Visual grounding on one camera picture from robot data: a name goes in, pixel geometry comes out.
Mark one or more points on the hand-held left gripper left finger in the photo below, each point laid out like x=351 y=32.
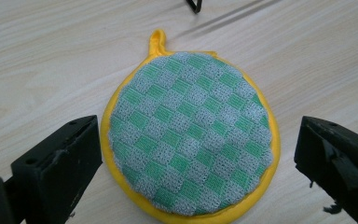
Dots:
x=56 y=165

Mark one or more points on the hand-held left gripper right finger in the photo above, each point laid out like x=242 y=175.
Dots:
x=338 y=161

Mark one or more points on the round yellow checkered scrubbing pad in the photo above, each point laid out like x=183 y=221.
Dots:
x=192 y=137

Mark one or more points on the black metal stand foot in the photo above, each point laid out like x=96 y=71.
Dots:
x=195 y=5

